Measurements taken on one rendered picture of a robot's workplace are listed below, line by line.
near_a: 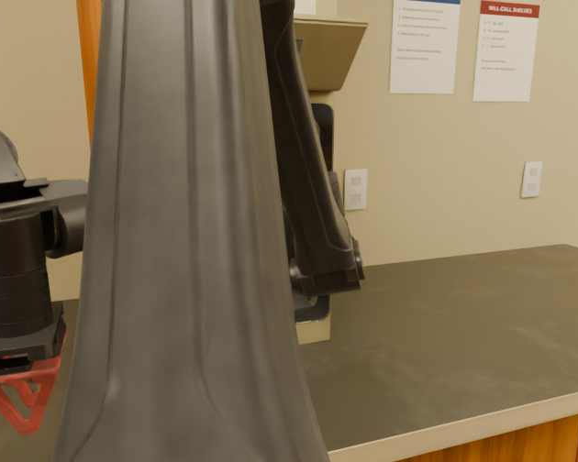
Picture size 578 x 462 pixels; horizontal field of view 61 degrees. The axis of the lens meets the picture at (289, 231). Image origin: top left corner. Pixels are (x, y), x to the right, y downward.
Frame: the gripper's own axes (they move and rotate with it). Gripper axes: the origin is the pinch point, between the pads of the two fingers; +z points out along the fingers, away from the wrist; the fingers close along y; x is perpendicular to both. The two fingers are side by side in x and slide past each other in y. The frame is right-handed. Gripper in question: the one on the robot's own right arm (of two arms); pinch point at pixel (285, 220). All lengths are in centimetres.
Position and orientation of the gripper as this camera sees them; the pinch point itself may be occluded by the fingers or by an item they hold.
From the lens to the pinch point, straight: 81.8
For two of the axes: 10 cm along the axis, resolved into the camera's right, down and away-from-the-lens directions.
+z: -3.6, -2.3, 9.1
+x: -9.3, 0.5, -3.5
